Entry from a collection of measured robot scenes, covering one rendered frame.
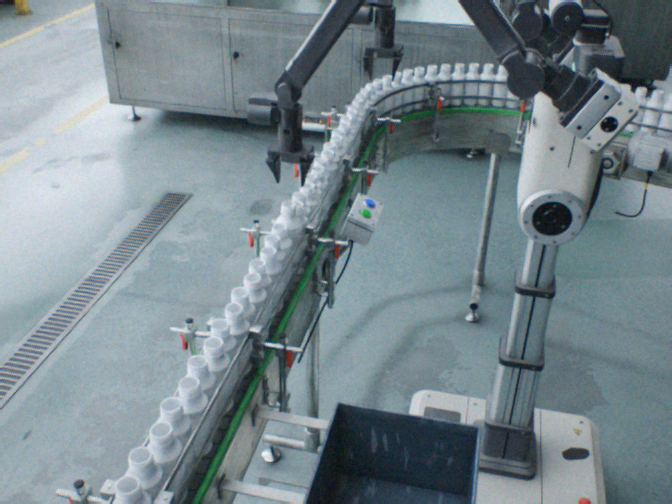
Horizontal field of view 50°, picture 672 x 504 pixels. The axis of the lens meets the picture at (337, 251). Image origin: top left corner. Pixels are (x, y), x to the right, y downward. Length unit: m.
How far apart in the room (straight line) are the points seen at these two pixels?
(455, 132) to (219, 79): 2.52
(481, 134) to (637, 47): 3.83
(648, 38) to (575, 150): 5.08
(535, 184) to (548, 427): 1.06
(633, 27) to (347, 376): 4.55
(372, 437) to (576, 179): 0.78
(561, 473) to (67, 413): 1.86
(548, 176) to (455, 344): 1.62
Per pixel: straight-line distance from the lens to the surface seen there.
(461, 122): 3.12
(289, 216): 1.81
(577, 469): 2.53
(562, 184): 1.84
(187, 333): 1.58
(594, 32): 1.79
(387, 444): 1.65
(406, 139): 3.00
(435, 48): 4.83
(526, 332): 2.13
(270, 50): 5.07
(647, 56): 6.88
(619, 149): 2.94
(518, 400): 2.28
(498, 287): 3.74
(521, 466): 2.43
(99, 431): 2.98
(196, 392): 1.34
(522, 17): 1.99
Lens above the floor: 2.04
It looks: 32 degrees down
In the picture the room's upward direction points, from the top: 1 degrees clockwise
